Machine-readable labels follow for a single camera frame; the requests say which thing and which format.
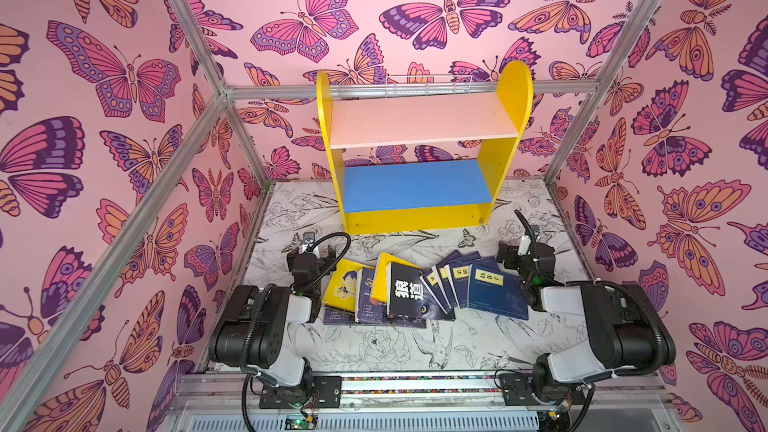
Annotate navy book yellow label large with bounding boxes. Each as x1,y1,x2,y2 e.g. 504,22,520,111
467,263,529,321

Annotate black book with white title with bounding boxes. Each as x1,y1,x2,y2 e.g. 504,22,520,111
387,262,445,320

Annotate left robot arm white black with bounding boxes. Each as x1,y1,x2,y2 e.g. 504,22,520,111
208,232,352,394

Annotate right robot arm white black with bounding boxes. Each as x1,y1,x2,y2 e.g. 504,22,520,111
497,210,677,403

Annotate yellow book with cartoon boy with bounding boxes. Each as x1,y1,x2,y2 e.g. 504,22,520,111
323,259,368,312

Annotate dark purple flat booklet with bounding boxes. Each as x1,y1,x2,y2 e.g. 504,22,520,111
322,305,428,330

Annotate yellow book under black book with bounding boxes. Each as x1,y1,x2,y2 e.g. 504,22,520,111
371,252,421,304

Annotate dark purple illustrated book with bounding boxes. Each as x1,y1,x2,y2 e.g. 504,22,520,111
355,267,387,325

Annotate yellow bookshelf with coloured shelves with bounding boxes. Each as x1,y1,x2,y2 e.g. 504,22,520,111
316,61,534,235

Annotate green circuit board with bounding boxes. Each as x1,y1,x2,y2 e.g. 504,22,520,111
284,414,318,431

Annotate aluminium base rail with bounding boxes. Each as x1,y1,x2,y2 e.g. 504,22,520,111
170,370,668,415

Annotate white slotted cable duct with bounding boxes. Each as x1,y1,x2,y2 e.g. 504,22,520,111
171,411,540,431

